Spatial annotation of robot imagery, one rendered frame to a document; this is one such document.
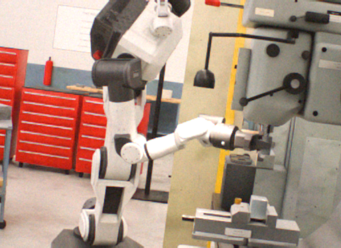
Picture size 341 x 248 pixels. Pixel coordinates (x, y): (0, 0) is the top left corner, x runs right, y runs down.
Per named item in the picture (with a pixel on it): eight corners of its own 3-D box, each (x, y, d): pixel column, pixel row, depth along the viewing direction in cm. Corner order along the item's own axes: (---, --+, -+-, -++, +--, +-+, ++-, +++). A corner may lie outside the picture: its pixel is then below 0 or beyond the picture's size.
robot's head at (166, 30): (150, 38, 190) (156, 24, 183) (149, 15, 195) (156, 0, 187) (167, 41, 192) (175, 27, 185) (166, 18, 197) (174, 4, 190)
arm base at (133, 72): (94, 96, 188) (87, 67, 183) (109, 78, 199) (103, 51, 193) (133, 97, 184) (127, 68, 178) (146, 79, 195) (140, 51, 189)
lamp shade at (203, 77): (188, 85, 180) (191, 67, 180) (206, 87, 184) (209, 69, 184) (200, 87, 174) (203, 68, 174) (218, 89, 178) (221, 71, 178)
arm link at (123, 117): (111, 164, 189) (105, 104, 183) (118, 151, 202) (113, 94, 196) (142, 164, 189) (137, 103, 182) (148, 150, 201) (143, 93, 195)
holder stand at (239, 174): (220, 207, 216) (227, 160, 215) (219, 195, 238) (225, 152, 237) (249, 211, 216) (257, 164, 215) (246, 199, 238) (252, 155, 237)
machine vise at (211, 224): (191, 239, 170) (196, 205, 170) (193, 225, 185) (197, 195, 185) (298, 252, 170) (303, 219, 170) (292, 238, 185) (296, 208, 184)
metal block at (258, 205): (249, 216, 174) (252, 199, 174) (248, 211, 180) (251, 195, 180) (265, 218, 174) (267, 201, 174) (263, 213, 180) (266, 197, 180)
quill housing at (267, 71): (243, 122, 171) (257, 22, 169) (238, 117, 192) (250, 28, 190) (302, 130, 172) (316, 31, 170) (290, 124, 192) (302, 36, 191)
